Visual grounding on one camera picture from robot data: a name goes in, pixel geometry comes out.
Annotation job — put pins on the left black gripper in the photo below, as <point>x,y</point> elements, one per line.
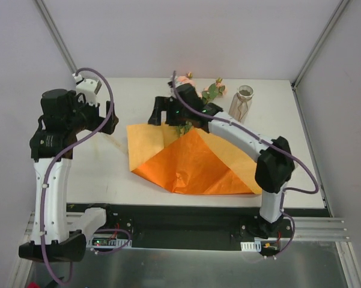
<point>109,117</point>

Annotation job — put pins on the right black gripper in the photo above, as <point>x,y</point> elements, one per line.
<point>169,110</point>

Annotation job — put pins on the pink flower bouquet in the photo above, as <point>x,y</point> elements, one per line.
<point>216,89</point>

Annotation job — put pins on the orange wrapping paper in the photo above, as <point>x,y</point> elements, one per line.
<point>196,163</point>

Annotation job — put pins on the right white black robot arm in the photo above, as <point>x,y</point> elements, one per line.
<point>274,165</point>

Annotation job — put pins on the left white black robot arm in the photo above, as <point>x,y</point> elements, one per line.
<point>51,200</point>

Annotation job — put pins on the beige ribbed vase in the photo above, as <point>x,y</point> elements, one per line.
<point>241,103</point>

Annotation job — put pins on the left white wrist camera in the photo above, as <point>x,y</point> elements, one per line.
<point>87,89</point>

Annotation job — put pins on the left aluminium frame post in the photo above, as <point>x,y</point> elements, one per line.
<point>56,36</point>

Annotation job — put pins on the aluminium frame post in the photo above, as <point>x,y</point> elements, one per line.
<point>327,30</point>
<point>56,36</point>

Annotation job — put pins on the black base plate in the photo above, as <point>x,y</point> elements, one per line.
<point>179,227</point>

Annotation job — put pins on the left white cable duct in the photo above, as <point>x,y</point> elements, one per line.
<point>108,243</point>

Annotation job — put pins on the white cable duct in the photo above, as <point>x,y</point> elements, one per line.
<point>254,246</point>
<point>108,243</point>

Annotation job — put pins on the right white cable duct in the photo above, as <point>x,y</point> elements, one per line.
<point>254,246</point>

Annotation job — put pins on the right aluminium frame post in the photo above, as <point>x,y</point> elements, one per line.
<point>327,30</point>

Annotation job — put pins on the aluminium front rail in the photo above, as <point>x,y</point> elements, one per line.
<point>318,228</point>

